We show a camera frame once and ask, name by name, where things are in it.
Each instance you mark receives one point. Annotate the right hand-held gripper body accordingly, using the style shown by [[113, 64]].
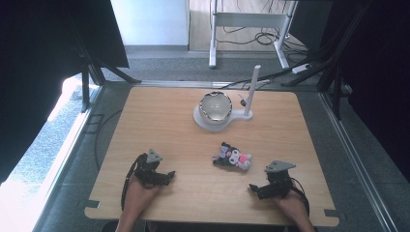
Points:
[[279, 180]]

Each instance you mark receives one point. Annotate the dark curtain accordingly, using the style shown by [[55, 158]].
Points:
[[38, 71], [377, 80]]

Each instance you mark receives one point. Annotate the black and pink plush toy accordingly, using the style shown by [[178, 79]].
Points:
[[232, 157]]

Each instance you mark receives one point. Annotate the black tripod stand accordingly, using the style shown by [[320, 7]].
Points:
[[332, 64], [92, 69]]

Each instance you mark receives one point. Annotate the wooden table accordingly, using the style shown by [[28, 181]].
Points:
[[180, 138]]

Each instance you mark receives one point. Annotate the white stand with pole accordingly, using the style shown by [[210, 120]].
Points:
[[251, 87]]

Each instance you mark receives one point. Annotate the white metal desk frame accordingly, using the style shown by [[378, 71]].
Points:
[[246, 19]]

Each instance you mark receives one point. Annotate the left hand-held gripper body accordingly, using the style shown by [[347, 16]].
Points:
[[149, 167]]

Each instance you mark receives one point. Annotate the white power strip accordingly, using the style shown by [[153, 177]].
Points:
[[301, 68]]

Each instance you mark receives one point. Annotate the shiny silver bowl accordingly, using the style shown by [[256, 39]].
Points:
[[215, 108]]

